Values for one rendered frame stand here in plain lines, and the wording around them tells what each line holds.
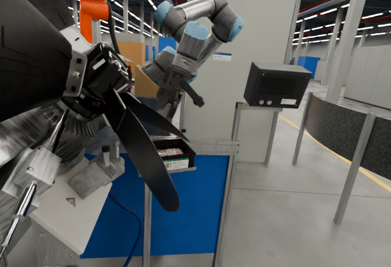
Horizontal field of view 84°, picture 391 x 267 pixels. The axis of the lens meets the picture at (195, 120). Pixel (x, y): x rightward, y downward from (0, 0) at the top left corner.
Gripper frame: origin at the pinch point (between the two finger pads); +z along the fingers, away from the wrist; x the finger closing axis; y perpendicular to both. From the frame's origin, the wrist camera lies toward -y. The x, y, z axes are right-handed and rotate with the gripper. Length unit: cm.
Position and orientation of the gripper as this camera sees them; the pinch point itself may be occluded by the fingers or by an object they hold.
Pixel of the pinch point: (167, 124)
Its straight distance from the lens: 79.3
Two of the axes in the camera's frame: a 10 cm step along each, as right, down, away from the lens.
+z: -3.7, 9.0, 2.2
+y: -9.2, -3.3, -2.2
